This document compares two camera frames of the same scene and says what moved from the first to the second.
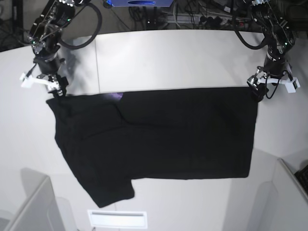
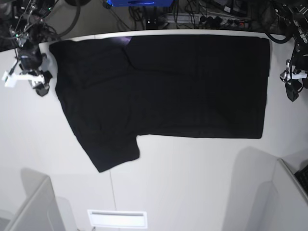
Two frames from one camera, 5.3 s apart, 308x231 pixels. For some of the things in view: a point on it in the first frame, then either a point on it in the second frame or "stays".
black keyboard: (301, 176) stays
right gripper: (273, 67) → (299, 60)
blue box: (140, 3) stays
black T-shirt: (109, 139) → (113, 89)
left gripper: (48, 65) → (31, 59)
